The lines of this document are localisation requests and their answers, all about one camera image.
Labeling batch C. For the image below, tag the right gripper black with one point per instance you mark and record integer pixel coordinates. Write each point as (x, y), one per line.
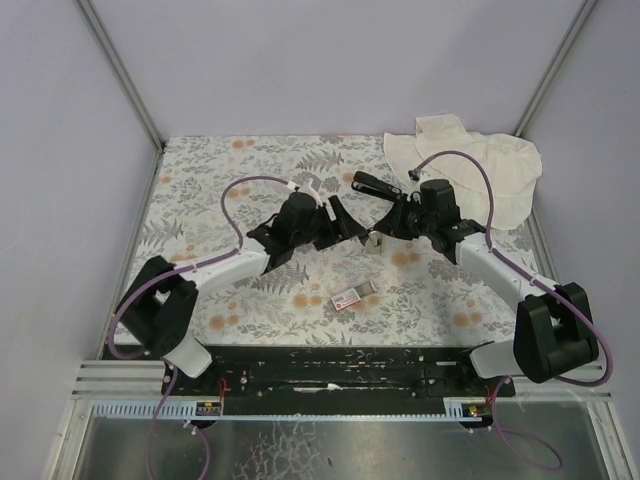
(393, 215)

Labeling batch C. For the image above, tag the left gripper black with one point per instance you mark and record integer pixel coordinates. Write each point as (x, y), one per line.
(330, 226)

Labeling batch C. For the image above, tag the silver stapler magazine rail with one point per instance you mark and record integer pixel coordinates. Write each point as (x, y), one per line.
(374, 242)

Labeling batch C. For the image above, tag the black stapler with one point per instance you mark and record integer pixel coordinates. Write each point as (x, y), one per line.
(370, 185)

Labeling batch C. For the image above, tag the red white staple box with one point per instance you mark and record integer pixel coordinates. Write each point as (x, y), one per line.
(353, 295)

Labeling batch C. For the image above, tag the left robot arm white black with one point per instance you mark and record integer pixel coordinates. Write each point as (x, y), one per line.
(158, 307)

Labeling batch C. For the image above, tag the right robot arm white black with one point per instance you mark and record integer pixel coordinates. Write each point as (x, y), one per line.
(552, 322)

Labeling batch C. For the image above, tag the cream white cloth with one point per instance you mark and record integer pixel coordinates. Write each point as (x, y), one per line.
(513, 166)

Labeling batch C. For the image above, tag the floral patterned table mat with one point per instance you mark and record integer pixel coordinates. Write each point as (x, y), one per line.
(210, 189)

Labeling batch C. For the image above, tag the aluminium extrusion crossbar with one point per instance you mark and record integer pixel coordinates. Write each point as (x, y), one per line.
(111, 379)

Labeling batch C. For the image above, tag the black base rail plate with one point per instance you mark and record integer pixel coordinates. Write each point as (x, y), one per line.
(340, 383)

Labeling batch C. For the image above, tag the right aluminium frame post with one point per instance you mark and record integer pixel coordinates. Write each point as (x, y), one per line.
(561, 54)

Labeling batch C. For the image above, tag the aluminium frame post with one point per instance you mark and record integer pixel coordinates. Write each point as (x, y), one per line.
(107, 47)
(561, 54)

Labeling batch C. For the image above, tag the white slotted cable duct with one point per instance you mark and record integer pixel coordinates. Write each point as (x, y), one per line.
(146, 409)

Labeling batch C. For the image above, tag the left aluminium frame post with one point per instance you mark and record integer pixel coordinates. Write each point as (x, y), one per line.
(107, 47)

